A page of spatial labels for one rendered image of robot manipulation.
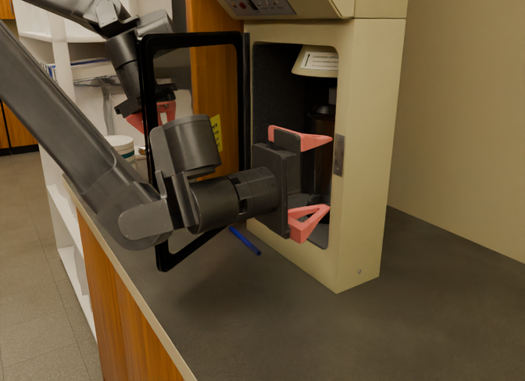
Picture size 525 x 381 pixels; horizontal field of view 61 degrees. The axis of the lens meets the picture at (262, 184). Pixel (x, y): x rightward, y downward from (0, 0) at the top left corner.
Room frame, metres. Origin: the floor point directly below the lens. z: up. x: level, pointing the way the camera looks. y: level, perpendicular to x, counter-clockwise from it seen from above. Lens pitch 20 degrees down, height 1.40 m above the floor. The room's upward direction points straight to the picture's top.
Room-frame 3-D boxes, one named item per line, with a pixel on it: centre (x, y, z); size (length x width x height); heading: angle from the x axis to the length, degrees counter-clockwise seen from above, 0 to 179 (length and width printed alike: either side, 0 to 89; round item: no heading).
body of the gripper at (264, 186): (0.50, 0.01, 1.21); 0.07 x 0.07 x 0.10; 33
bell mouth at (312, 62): (0.86, -0.14, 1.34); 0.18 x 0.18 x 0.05
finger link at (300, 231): (0.53, -0.05, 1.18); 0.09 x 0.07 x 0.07; 123
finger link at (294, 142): (0.53, -0.05, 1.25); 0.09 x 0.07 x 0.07; 123
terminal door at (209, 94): (0.80, 0.11, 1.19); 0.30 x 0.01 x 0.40; 154
